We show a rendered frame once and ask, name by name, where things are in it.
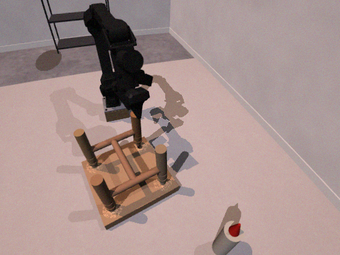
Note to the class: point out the grey cylinder with red cone tip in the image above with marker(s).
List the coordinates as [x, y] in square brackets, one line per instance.
[228, 238]

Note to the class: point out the brown wooden stool seat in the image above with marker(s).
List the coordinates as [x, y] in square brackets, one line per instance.
[138, 197]

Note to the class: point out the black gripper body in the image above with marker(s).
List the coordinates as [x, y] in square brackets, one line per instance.
[125, 82]

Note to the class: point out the brown wooden stool legs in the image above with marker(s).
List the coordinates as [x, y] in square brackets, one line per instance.
[97, 181]

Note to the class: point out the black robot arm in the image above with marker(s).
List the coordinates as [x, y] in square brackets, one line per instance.
[114, 35]

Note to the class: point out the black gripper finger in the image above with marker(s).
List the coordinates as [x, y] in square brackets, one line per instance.
[121, 96]
[137, 108]

